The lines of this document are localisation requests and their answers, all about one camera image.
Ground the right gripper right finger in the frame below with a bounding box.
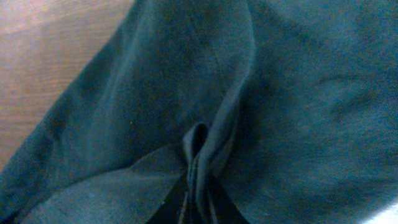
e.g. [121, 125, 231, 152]
[207, 175, 249, 224]

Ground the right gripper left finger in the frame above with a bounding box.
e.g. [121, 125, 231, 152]
[146, 177, 188, 224]

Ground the dark green t-shirt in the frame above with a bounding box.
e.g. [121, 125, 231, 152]
[1, 0, 397, 224]

